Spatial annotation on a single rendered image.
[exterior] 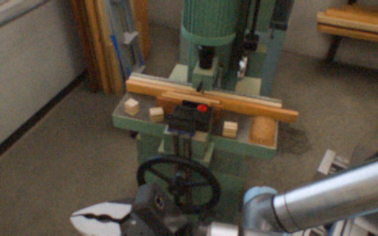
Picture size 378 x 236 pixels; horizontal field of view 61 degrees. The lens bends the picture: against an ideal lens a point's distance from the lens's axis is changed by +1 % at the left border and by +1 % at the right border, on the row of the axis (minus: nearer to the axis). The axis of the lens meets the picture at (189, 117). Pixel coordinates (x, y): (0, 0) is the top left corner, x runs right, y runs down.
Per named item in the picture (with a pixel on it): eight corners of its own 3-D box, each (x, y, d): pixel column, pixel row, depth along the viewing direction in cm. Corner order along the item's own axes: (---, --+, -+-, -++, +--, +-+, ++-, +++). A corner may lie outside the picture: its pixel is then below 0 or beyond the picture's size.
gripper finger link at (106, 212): (78, 233, 53) (131, 243, 51) (70, 212, 49) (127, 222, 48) (86, 217, 55) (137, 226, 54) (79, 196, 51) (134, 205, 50)
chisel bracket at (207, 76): (191, 92, 115) (192, 72, 110) (199, 71, 126) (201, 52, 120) (211, 96, 114) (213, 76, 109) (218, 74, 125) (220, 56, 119)
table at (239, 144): (101, 143, 114) (98, 131, 110) (133, 94, 136) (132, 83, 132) (271, 182, 104) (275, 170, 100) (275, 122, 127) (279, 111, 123)
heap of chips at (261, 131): (247, 142, 109) (249, 133, 107) (251, 116, 120) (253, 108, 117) (274, 147, 108) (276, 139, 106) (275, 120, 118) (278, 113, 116)
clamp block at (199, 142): (161, 152, 108) (161, 133, 102) (173, 125, 118) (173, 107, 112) (204, 161, 106) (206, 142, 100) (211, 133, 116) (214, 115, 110)
